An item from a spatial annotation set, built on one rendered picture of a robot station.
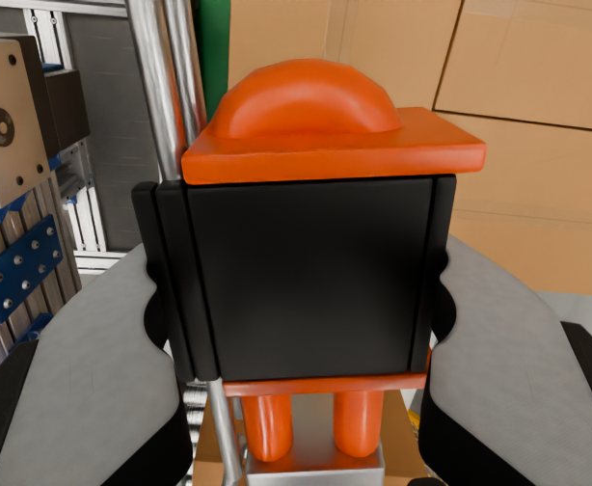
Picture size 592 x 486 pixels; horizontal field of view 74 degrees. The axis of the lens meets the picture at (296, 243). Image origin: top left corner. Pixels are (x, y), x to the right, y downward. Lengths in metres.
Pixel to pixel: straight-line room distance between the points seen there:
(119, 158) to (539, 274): 1.17
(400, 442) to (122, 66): 1.08
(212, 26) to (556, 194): 1.02
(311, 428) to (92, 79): 1.12
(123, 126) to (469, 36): 0.88
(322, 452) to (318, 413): 0.02
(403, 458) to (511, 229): 0.55
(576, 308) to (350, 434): 1.99
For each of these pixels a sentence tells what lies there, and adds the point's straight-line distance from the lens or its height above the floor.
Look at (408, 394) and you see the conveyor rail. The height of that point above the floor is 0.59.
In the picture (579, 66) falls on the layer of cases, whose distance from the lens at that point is 0.96.
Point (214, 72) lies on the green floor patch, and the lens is 1.35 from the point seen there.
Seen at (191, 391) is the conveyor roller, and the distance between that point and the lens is 1.26.
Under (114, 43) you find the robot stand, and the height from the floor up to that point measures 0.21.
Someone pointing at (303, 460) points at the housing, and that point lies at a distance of 0.20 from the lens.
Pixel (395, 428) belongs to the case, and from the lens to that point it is 0.85.
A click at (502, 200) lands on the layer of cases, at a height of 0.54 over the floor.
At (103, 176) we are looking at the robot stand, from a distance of 1.30.
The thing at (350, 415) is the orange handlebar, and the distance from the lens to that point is 0.18.
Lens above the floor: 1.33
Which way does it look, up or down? 61 degrees down
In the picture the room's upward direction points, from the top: 176 degrees clockwise
